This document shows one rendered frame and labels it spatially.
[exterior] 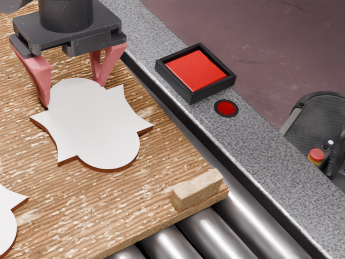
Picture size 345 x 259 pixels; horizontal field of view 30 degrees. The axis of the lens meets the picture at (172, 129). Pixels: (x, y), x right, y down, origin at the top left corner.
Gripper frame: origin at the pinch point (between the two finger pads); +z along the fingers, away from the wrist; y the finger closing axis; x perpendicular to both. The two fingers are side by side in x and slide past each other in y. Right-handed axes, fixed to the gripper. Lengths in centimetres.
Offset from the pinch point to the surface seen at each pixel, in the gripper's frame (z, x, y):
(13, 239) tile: 3.5, -15.0, -13.6
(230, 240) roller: 7.5, -23.0, 6.6
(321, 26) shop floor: 78, 95, 148
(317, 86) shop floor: 83, 70, 124
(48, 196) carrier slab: 3.6, -11.2, -8.4
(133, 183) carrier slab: 4.1, -13.5, 0.4
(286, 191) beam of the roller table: 7.5, -20.4, 16.5
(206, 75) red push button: 2.5, -2.2, 17.7
